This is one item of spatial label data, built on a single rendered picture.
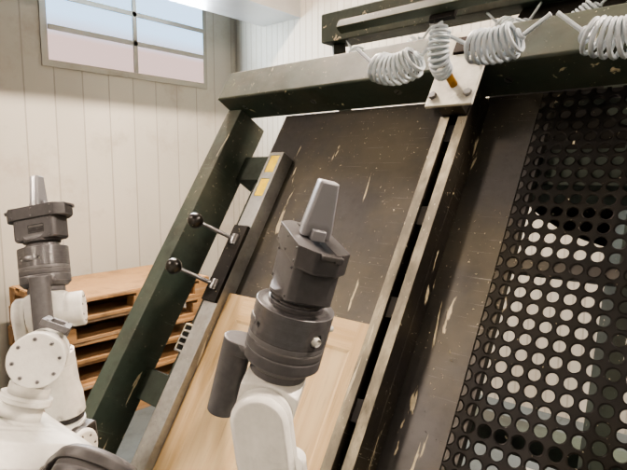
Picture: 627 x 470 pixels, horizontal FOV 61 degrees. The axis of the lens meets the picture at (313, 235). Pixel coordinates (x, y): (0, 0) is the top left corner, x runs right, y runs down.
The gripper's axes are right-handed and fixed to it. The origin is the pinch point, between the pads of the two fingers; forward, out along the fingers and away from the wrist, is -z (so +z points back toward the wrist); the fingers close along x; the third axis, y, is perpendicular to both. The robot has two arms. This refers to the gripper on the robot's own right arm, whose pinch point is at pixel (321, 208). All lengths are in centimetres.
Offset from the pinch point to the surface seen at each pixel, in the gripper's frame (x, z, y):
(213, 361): 55, 49, 3
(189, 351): 60, 50, -2
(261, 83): 99, -12, 7
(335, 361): 33, 35, 22
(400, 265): 31.4, 13.2, 28.0
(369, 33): 124, -37, 42
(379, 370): 20.4, 28.7, 24.1
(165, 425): 51, 63, -4
